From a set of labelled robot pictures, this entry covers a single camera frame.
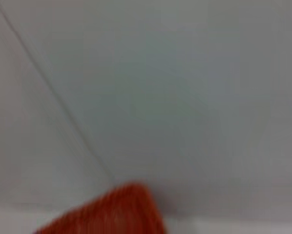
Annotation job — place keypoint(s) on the orange woven plastic basket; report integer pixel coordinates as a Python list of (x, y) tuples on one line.
[(116, 214)]

